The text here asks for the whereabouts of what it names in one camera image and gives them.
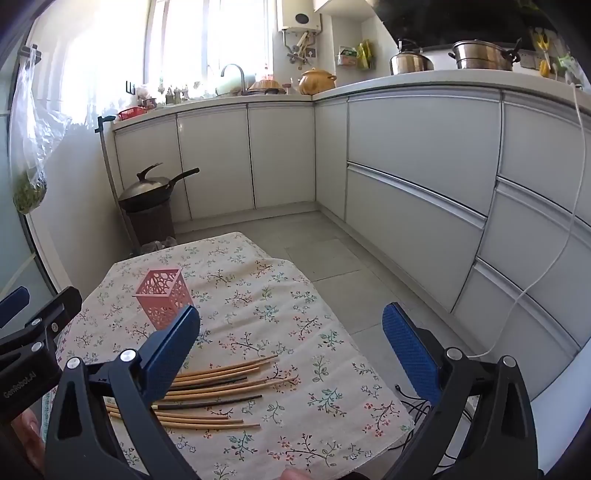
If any bamboo chopstick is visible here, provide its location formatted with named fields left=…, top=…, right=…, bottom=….
left=106, top=409, right=263, bottom=432
left=161, top=376, right=298, bottom=402
left=172, top=360, right=271, bottom=388
left=157, top=385, right=266, bottom=403
left=154, top=410, right=243, bottom=425
left=175, top=355, right=279, bottom=380

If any person left hand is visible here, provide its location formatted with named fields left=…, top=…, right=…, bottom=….
left=11, top=408, right=45, bottom=477

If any pink perforated utensil holder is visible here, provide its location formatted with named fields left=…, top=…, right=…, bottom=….
left=133, top=268, right=192, bottom=330

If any floral tablecloth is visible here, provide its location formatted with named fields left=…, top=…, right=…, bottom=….
left=57, top=233, right=414, bottom=479

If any dark brown wicker bin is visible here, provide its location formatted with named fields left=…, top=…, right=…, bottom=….
left=123, top=201, right=175, bottom=249

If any black wok with lid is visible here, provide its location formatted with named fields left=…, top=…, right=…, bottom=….
left=118, top=163, right=200, bottom=213

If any plastic bag with greens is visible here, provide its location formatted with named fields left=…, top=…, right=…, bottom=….
left=8, top=60, right=71, bottom=215

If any red basket on counter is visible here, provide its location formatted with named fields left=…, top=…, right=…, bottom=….
left=117, top=106, right=147, bottom=121

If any chrome sink faucet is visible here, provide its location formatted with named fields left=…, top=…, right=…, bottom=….
left=217, top=64, right=245, bottom=96

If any steel kettle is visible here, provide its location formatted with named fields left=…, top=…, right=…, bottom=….
left=390, top=38, right=435, bottom=75

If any steel stock pot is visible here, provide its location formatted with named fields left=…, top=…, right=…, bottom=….
left=448, top=38, right=522, bottom=71

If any white water heater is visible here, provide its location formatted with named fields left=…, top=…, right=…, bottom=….
left=276, top=0, right=322, bottom=33

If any white cable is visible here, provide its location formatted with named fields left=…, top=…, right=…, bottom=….
left=469, top=82, right=585, bottom=360

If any wall rack with packets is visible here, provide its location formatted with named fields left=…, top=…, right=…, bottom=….
left=335, top=39, right=375, bottom=71

